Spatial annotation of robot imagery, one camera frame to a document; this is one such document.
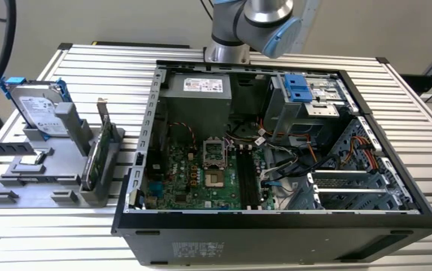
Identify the RAM stick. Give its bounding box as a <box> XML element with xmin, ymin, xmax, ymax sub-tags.
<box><xmin>0</xmin><ymin>142</ymin><xmax>37</xmax><ymax>155</ymax></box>
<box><xmin>0</xmin><ymin>175</ymin><xmax>81</xmax><ymax>183</ymax></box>

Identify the black RAM slot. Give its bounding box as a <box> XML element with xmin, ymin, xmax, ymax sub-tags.
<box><xmin>238</xmin><ymin>144</ymin><xmax>254</xmax><ymax>211</ymax></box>
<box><xmin>246</xmin><ymin>144</ymin><xmax>263</xmax><ymax>211</ymax></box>

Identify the silver CPU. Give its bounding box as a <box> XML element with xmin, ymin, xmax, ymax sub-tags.
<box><xmin>19</xmin><ymin>151</ymin><xmax>47</xmax><ymax>166</ymax></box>

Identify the hard disk in blue carrier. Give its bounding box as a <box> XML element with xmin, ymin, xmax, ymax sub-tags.
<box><xmin>0</xmin><ymin>75</ymin><xmax>74</xmax><ymax>141</ymax></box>

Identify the grey parts rack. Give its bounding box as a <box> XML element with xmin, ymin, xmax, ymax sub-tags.
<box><xmin>0</xmin><ymin>101</ymin><xmax>126</xmax><ymax>209</ymax></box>

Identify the green graphics card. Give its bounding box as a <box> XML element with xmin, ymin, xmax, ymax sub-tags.
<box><xmin>81</xmin><ymin>97</ymin><xmax>114</xmax><ymax>190</ymax></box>

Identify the black case fan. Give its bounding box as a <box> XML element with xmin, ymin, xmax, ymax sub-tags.
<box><xmin>151</xmin><ymin>111</ymin><xmax>171</xmax><ymax>177</ymax></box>

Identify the grey power supply unit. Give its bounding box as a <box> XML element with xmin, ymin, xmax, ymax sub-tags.
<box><xmin>159</xmin><ymin>72</ymin><xmax>234</xmax><ymax>136</ymax></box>

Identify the green motherboard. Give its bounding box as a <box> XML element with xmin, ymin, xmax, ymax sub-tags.
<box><xmin>143</xmin><ymin>141</ymin><xmax>278</xmax><ymax>210</ymax></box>

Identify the metal socket cover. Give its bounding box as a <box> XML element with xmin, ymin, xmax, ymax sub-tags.
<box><xmin>203</xmin><ymin>136</ymin><xmax>227</xmax><ymax>168</ymax></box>

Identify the CPU socket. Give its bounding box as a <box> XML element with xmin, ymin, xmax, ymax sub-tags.
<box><xmin>203</xmin><ymin>168</ymin><xmax>227</xmax><ymax>189</ymax></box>

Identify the thin metal locking lever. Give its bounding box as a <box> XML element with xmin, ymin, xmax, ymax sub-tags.
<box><xmin>223</xmin><ymin>137</ymin><xmax>233</xmax><ymax>170</ymax></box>

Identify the black PC case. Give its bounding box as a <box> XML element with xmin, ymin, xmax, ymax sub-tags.
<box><xmin>111</xmin><ymin>59</ymin><xmax>432</xmax><ymax>266</ymax></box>

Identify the blue plastic drive latch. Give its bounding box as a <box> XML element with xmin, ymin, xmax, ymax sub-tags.
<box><xmin>283</xmin><ymin>73</ymin><xmax>311</xmax><ymax>103</ymax></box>

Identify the metal disk bay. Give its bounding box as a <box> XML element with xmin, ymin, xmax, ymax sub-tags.
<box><xmin>287</xmin><ymin>169</ymin><xmax>406</xmax><ymax>211</ymax></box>

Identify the twisted coloured fan wire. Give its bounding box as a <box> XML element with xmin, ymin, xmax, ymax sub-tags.
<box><xmin>167</xmin><ymin>121</ymin><xmax>198</xmax><ymax>150</ymax></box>

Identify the black plastic bracket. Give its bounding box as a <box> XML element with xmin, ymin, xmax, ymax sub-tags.
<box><xmin>234</xmin><ymin>121</ymin><xmax>259</xmax><ymax>137</ymax></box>

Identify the black cable in case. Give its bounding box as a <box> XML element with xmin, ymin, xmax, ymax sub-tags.
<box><xmin>270</xmin><ymin>154</ymin><xmax>339</xmax><ymax>178</ymax></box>

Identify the silver perforated rail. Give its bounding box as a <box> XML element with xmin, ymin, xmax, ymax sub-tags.
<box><xmin>299</xmin><ymin>0</ymin><xmax>322</xmax><ymax>54</ymax></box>

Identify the orange and red wire bundle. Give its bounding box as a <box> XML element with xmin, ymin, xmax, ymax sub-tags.
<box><xmin>337</xmin><ymin>135</ymin><xmax>387</xmax><ymax>174</ymax></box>

